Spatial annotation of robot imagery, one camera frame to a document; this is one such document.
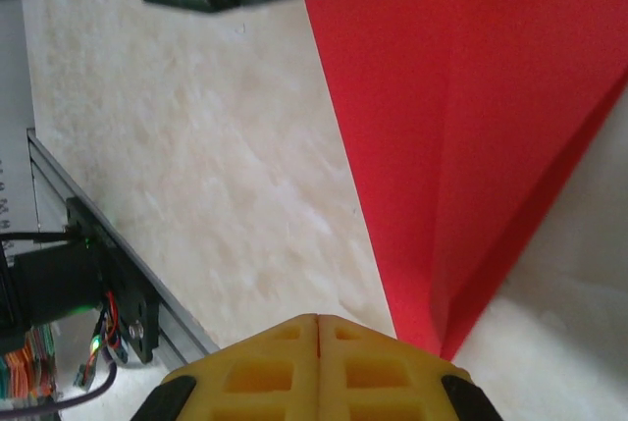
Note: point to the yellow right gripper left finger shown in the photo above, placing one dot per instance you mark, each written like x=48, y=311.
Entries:
x=255, y=386

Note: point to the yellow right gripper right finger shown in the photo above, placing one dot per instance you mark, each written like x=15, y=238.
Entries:
x=392, y=386

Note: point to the red square paper sheet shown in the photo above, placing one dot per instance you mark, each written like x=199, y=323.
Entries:
x=441, y=97

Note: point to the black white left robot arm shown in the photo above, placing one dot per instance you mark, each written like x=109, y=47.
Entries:
x=49, y=283

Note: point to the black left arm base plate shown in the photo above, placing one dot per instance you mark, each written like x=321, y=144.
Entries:
x=132, y=313

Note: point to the aluminium mounting rail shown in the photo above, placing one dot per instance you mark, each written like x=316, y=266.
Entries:
x=49, y=171

